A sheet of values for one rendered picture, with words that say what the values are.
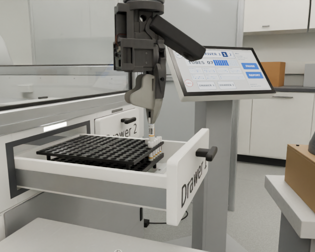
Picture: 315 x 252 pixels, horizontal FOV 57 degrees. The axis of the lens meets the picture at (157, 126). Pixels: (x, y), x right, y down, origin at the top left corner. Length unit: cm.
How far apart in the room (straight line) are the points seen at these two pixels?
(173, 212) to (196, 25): 194
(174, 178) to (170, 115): 194
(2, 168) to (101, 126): 34
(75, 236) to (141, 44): 37
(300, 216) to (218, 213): 101
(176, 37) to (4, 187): 43
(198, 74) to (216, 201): 69
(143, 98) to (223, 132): 107
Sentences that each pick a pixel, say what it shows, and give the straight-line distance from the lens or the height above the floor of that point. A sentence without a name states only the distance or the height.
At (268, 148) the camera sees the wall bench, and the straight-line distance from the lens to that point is 356.
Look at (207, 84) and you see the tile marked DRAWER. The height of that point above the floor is 101.
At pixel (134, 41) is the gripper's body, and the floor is 111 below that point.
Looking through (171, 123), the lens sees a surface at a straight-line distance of 239.
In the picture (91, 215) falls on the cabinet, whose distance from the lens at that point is 92.
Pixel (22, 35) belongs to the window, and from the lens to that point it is 68.
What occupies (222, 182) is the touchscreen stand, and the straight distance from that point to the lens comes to 164.
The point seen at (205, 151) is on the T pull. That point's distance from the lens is 58.
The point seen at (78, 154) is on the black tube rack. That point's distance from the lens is 61.
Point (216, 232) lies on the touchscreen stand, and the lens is 175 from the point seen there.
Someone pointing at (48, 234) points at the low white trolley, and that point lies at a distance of 62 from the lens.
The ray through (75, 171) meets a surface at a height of 88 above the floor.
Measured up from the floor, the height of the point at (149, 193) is 86.
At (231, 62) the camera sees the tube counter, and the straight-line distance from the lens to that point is 157.
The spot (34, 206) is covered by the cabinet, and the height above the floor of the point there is 77.
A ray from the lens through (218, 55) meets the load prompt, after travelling 156.
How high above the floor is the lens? 106
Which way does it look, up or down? 10 degrees down
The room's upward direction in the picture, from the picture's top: straight up
